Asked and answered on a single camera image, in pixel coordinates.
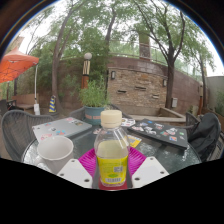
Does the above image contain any green plant in blue pot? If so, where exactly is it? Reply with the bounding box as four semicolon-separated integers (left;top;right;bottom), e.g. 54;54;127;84
78;76;111;126

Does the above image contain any orange patio umbrella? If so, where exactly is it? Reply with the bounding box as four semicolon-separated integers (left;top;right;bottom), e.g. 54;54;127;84
0;47;42;116

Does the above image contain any clear bottle with yellow label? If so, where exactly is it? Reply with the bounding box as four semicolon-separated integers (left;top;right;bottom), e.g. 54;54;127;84
93;109;131;188

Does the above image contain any black laptop with stickers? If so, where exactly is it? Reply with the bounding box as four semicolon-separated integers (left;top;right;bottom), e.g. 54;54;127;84
127;118;190;150

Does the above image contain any white ceramic mug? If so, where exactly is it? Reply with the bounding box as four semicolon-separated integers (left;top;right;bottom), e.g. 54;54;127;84
33;135;75;175

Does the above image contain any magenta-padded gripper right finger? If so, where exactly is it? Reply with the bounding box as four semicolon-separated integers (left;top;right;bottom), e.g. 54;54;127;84
128;146;170;189

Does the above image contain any white printed paper sheet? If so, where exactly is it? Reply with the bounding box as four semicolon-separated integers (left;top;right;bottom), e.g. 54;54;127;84
120;117;137;128

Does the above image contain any black jacket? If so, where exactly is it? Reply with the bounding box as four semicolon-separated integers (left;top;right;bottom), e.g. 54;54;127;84
187;112;222;161

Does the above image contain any silver laptop with stickers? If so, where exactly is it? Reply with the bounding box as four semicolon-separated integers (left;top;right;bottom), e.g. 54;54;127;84
31;116;93;144

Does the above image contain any wooden lamp post with globe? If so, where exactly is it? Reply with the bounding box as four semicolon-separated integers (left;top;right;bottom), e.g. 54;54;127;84
81;52;93;90

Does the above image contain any wooden bench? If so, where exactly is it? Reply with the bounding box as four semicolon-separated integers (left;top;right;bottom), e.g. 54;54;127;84
13;93;38;111

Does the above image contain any yellow and blue striped cone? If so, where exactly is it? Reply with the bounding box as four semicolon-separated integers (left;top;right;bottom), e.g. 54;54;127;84
48;94;58;114

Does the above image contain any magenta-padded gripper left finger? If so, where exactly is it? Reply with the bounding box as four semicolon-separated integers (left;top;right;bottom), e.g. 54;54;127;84
56;148;98;189

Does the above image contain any yellow card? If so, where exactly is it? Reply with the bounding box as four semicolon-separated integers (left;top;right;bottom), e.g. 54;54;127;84
126;134;143;149

